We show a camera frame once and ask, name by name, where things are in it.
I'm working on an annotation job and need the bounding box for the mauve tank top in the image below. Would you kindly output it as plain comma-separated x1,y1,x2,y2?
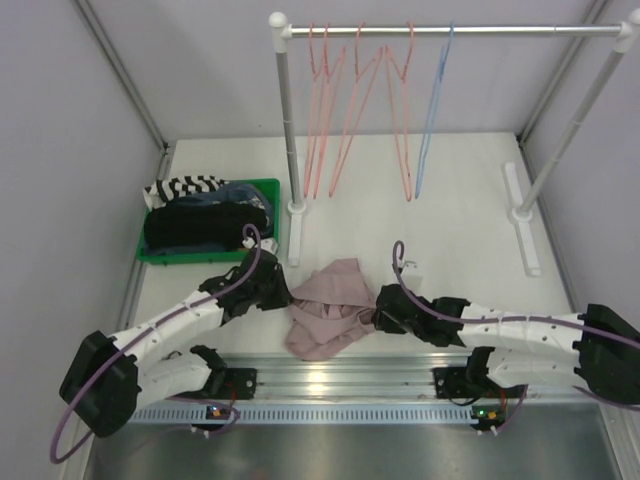
285,258,376,361

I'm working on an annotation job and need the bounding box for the blue wire hanger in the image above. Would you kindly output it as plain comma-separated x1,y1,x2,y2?
414,22,455,199

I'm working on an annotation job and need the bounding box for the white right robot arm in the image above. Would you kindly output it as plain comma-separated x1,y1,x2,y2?
374,284,639,407

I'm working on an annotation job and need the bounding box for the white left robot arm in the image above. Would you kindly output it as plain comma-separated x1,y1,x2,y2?
59,249,292,438

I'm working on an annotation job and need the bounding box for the blue denim garment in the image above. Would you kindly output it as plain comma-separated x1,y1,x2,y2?
188,182,274,232

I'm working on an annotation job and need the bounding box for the green plastic bin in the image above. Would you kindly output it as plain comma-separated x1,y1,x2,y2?
137,178,280,266

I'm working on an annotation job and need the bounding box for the striped black white garment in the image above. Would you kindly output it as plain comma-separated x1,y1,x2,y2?
143,175,229,210

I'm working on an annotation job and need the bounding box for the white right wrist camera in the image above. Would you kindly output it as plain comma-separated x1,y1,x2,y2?
399,260,424,291

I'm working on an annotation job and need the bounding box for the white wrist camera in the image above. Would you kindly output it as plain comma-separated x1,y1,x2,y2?
241,237,279,255
399,260,424,291

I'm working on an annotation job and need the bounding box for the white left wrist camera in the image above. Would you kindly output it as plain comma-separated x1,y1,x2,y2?
241,237,279,255

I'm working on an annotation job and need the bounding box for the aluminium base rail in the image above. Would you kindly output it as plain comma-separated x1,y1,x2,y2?
82,351,624,402

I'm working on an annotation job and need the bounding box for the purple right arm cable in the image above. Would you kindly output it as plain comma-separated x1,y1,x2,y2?
391,240,640,436

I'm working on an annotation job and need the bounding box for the slotted grey cable duct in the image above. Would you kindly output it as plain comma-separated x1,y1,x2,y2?
130,402,504,425

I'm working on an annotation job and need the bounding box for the white clothes rack frame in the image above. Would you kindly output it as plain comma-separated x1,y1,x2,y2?
269,8,639,277

